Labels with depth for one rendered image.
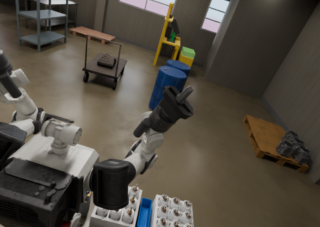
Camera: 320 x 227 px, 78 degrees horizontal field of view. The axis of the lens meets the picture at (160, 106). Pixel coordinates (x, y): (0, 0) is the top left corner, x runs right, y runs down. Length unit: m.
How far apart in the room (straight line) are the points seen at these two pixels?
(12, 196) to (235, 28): 6.04
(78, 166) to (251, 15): 5.97
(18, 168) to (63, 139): 0.15
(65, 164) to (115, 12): 7.44
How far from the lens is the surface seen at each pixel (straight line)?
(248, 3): 6.27
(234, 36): 6.28
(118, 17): 7.97
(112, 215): 2.00
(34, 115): 1.12
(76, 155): 0.79
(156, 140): 0.75
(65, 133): 0.72
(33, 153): 0.80
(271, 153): 3.99
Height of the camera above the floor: 1.93
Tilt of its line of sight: 29 degrees down
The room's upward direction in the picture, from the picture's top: 18 degrees clockwise
